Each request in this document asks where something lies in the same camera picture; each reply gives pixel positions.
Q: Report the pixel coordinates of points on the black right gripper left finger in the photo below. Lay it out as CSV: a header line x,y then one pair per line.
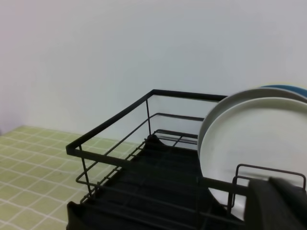
x,y
265,209

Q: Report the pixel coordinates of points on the black wire dish rack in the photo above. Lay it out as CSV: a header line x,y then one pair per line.
x,y
158,186

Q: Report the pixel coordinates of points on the white round plate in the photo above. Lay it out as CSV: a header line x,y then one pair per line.
x,y
258,138

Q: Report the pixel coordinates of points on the light blue plate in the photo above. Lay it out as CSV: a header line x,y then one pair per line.
x,y
286,91

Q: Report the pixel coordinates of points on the grey plate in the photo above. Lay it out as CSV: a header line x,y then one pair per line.
x,y
227,103

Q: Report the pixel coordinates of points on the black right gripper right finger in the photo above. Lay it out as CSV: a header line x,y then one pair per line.
x,y
295,197

